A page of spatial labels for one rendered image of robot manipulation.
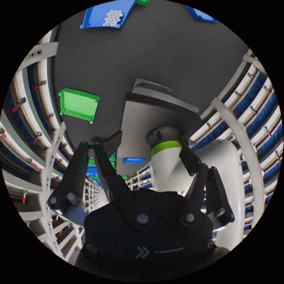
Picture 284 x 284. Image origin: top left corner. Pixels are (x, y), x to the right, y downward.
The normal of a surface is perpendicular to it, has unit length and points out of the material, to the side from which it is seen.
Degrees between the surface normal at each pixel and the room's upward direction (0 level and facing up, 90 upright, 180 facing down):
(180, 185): 81
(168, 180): 90
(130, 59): 0
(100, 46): 0
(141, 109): 2
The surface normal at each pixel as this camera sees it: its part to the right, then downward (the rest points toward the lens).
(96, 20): -0.01, 0.95
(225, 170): -0.69, -0.14
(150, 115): 0.11, 0.80
